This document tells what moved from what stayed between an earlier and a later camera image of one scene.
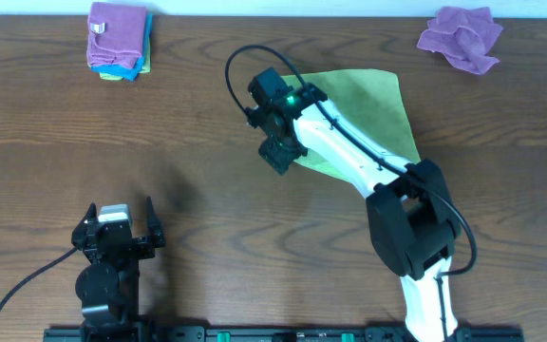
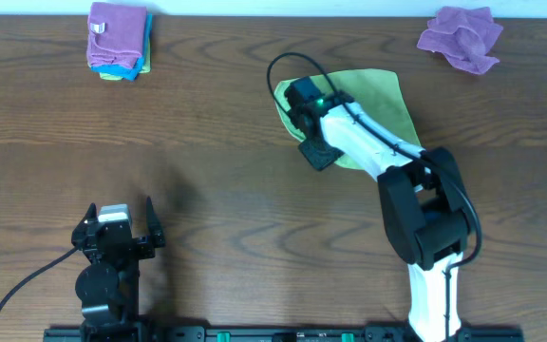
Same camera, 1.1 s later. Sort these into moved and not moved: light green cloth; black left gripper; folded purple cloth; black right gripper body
Moved: black right gripper body
Not moved: light green cloth; folded purple cloth; black left gripper
